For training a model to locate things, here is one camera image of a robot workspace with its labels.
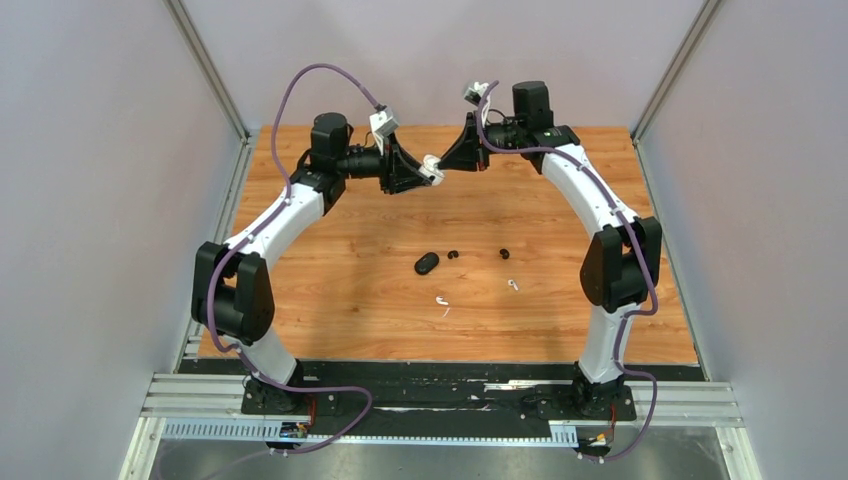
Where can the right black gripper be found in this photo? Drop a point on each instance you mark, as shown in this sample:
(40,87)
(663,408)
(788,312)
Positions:
(467,154)

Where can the black earbud charging case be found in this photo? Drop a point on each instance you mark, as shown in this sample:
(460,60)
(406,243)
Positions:
(426,263)

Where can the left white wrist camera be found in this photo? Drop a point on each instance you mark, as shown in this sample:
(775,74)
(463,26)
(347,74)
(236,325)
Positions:
(383,123)

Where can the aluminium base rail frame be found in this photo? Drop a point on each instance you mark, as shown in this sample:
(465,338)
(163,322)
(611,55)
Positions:
(435,421)

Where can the aluminium corner post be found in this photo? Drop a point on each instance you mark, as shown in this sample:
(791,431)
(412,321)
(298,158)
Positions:
(200,53)
(691,39)

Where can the white earbud charging case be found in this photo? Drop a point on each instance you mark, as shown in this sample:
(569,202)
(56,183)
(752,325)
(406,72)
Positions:
(429,170)

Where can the right aluminium corner post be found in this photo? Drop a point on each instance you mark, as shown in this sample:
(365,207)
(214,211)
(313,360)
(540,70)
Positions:
(691,39)

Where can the left aluminium corner post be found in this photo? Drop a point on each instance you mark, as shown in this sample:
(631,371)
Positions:
(200,53)

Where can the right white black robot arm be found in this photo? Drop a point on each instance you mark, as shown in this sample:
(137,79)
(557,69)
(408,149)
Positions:
(620,269)

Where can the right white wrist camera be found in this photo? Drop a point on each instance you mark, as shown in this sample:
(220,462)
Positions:
(479,95)

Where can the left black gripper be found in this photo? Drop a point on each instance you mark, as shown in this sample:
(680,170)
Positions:
(394,161)

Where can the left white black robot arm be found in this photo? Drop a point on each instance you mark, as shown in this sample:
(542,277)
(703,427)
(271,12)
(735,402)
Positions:
(232,295)

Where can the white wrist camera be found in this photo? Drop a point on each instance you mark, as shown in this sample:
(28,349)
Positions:
(383,123)
(479,95)

